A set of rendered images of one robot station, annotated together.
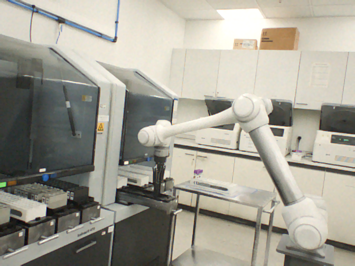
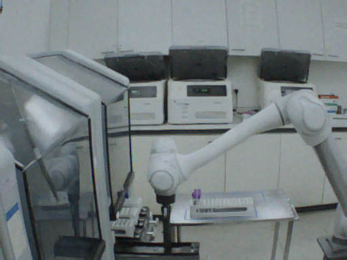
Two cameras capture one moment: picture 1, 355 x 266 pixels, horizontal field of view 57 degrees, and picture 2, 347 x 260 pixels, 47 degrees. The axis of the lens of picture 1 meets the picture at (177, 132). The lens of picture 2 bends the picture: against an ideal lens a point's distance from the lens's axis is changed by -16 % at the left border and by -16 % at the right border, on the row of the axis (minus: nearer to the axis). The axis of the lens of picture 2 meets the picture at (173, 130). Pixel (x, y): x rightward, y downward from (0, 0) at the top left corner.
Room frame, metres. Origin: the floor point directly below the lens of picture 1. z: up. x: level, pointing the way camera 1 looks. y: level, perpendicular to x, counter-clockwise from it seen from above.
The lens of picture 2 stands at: (0.37, 0.70, 1.60)
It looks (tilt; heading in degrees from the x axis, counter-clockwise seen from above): 11 degrees down; 338
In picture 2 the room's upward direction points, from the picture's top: 1 degrees counter-clockwise
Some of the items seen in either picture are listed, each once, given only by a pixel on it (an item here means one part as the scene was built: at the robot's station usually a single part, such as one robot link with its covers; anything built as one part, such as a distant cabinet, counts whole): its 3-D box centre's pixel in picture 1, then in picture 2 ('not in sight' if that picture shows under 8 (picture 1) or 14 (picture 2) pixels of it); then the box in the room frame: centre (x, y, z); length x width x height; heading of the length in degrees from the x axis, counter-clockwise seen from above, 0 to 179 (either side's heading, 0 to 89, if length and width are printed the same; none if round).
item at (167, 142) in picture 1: (161, 133); (164, 159); (1.93, 0.09, 1.18); 0.13 x 0.11 x 0.16; 156
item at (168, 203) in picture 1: (125, 193); (122, 252); (1.98, 0.28, 0.78); 0.73 x 0.14 x 0.09; 65
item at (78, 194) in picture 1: (80, 194); not in sight; (1.63, 0.46, 0.85); 0.12 x 0.02 x 0.06; 155
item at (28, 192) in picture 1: (35, 195); not in sight; (1.54, 0.65, 0.85); 0.12 x 0.02 x 0.06; 155
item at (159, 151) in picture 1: (160, 151); (165, 186); (1.95, 0.09, 1.07); 0.09 x 0.09 x 0.06
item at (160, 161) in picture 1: (159, 162); (165, 204); (1.95, 0.09, 1.00); 0.08 x 0.07 x 0.09; 155
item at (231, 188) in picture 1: (212, 185); (221, 207); (2.15, -0.27, 0.85); 0.30 x 0.10 x 0.06; 63
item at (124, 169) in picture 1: (138, 174); (106, 216); (2.31, 0.25, 0.83); 0.30 x 0.10 x 0.06; 65
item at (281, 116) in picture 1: (268, 125); (199, 81); (4.19, -1.14, 1.24); 0.62 x 0.56 x 0.69; 155
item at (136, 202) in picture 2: (149, 172); (111, 205); (2.45, 0.18, 0.83); 0.30 x 0.10 x 0.06; 65
